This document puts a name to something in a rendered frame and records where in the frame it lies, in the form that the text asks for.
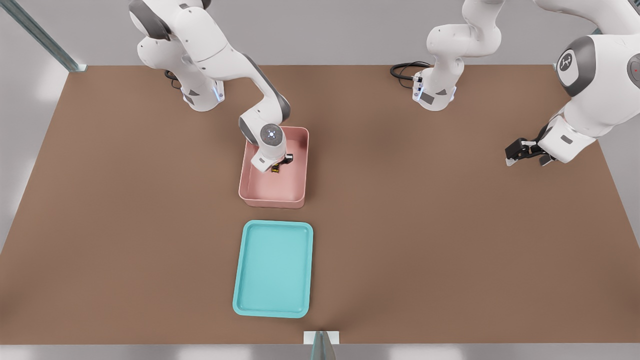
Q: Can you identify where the pink plastic box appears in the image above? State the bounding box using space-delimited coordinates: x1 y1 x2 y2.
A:
238 126 310 209

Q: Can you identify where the pale blue-green tray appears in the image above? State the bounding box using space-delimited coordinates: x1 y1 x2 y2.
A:
232 220 314 319

